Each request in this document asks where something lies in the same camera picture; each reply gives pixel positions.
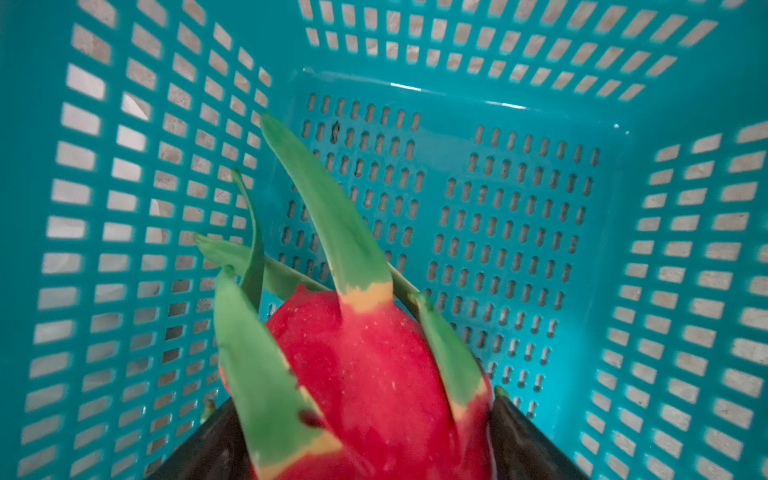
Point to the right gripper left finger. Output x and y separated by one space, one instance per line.
216 450

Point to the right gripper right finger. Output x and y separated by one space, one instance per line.
521 450

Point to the red dragon fruit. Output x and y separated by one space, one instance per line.
344 384

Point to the teal plastic basket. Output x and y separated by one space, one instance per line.
579 186

